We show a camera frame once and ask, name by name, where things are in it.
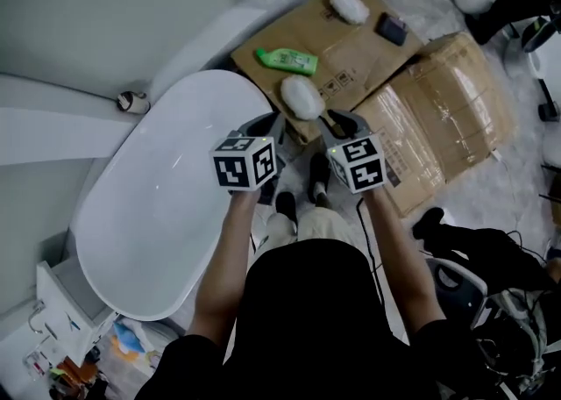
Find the person's black shirt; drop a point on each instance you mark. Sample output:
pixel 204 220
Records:
pixel 315 328

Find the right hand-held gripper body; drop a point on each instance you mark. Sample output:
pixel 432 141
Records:
pixel 361 166

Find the person's black shoe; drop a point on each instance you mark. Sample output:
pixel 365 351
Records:
pixel 319 172
pixel 287 209

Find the blue and orange toy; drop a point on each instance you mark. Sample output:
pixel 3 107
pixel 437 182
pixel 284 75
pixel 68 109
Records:
pixel 128 339

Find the black office chair base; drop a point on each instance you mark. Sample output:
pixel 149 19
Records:
pixel 545 82

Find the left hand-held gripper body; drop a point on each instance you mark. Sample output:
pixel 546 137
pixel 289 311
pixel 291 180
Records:
pixel 239 168

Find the person's beige trousers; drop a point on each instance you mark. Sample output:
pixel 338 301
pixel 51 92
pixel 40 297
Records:
pixel 315 225

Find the grey and white chair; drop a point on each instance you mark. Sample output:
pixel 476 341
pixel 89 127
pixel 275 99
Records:
pixel 460 288

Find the dark grey rectangular pad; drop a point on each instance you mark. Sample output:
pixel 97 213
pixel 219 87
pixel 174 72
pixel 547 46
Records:
pixel 393 29

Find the white sink cabinet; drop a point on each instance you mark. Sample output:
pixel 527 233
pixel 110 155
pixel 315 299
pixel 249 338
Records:
pixel 66 315

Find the person's left forearm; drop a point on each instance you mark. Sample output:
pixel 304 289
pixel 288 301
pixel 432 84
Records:
pixel 228 258

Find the tape-wrapped brown cardboard box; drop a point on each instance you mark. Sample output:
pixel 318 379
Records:
pixel 447 117

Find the green detergent bottle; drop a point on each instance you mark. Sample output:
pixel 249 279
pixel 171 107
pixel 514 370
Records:
pixel 289 60

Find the white oval bathtub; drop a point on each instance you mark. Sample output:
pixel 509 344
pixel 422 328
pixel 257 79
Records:
pixel 166 196

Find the white fluffy cleaning tool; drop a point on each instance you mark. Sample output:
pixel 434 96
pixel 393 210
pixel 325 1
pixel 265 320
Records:
pixel 349 7
pixel 301 97

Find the person's right black shoe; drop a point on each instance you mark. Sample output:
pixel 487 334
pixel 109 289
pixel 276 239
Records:
pixel 319 172

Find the person's right forearm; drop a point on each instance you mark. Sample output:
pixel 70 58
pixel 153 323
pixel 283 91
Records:
pixel 401 266

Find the person's left black shoe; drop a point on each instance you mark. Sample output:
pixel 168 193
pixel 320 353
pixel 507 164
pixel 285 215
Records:
pixel 287 209

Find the flat brown cardboard box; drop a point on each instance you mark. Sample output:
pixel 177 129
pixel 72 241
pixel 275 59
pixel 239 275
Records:
pixel 350 60

